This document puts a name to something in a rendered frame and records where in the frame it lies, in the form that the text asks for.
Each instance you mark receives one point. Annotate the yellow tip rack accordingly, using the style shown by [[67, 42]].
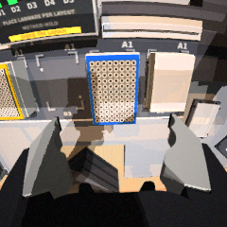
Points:
[[16, 97]]

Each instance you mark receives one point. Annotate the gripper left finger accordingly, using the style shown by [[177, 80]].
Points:
[[40, 175]]

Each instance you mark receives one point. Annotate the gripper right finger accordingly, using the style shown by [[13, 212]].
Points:
[[192, 170]]

